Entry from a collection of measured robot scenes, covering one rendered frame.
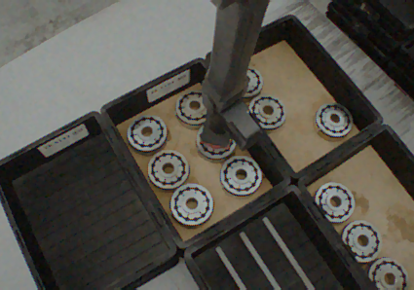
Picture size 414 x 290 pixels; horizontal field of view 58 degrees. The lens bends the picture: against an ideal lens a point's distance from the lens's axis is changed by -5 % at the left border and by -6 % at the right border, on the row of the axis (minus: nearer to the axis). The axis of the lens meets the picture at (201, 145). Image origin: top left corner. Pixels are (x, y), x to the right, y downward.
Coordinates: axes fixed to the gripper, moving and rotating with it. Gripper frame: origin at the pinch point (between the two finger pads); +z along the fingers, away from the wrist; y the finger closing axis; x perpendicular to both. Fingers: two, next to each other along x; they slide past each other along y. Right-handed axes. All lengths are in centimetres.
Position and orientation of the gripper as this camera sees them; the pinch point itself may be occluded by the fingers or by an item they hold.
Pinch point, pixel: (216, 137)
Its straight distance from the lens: 98.3
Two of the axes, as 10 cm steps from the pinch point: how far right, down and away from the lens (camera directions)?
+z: -0.4, 3.6, 9.3
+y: 2.5, -9.0, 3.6
